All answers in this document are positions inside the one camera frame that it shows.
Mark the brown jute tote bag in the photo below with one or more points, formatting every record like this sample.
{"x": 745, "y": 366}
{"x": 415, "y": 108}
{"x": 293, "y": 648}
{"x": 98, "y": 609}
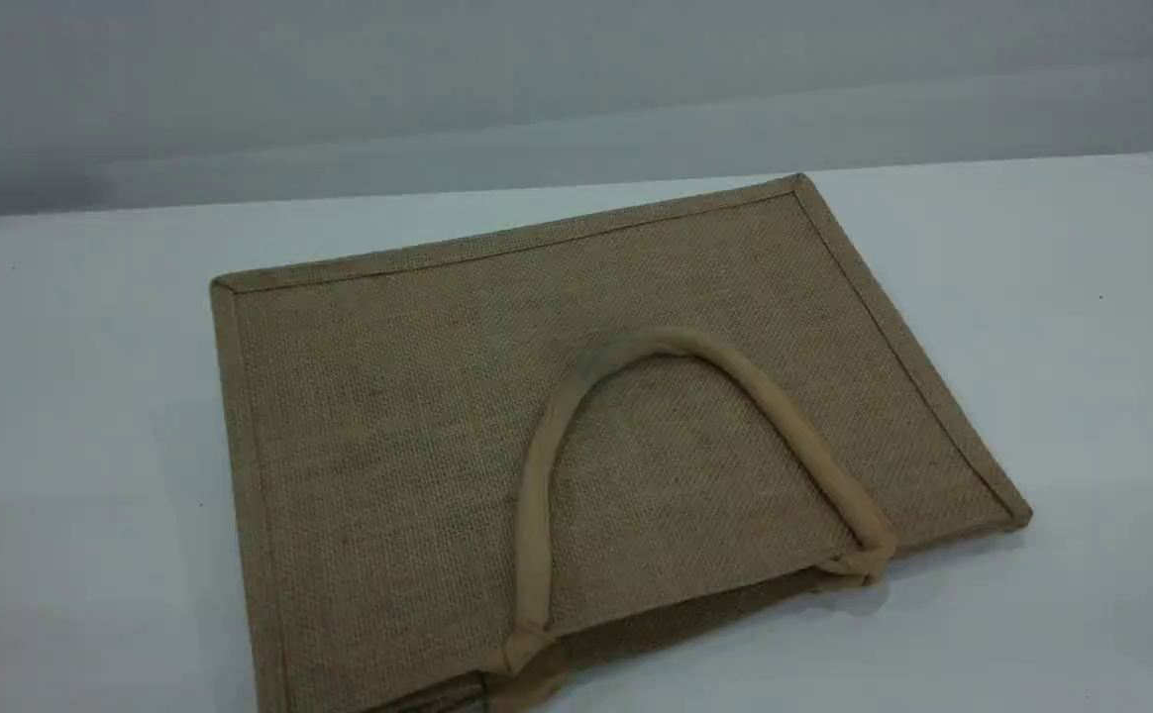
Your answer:
{"x": 438, "y": 436}

